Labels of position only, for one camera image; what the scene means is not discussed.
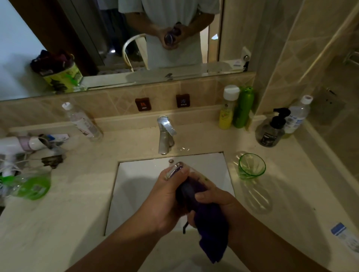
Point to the person's right hand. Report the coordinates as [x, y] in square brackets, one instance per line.
[221, 207]

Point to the person's left hand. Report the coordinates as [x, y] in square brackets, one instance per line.
[161, 201]

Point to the person's left fingers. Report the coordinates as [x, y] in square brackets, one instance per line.
[182, 175]

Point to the person's right thumb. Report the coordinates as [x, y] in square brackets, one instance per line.
[209, 197]

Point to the purple cloth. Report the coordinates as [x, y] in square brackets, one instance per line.
[209, 224]

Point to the person's right forearm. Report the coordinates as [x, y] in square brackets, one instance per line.
[269, 246]

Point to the person's left forearm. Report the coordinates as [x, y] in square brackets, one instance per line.
[120, 246]

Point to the chrome faucet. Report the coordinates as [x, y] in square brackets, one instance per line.
[165, 137]

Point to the white sink basin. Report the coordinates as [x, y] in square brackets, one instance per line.
[134, 190]

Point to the green glass cup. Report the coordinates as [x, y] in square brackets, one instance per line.
[251, 168]

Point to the brown cold tap label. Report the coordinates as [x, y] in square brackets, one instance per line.
[182, 101]

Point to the yellow bottle with white cap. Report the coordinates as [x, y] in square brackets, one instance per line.
[226, 115]

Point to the brown hot tap label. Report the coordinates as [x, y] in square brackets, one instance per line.
[143, 104]

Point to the black pump dispenser bottle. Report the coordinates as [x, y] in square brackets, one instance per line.
[270, 133]

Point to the clear plastic water bottle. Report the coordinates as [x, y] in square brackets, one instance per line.
[82, 123]

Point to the clear bottle with blue label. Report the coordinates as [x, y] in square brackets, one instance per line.
[296, 119]

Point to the white toothpaste tube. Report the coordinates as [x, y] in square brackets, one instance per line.
[59, 137]

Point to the brown hair clip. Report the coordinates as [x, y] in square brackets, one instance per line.
[52, 161]

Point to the blue and white packet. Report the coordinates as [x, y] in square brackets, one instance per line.
[346, 236]

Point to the green translucent plastic bottle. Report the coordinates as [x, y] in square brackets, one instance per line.
[33, 187]

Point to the white hair dryer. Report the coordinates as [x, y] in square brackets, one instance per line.
[16, 144]

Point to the wall socket plate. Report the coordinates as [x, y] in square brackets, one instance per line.
[328, 105]

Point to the wall mirror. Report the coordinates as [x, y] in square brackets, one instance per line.
[84, 33]

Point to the metal towel rail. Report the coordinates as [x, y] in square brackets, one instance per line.
[352, 57]

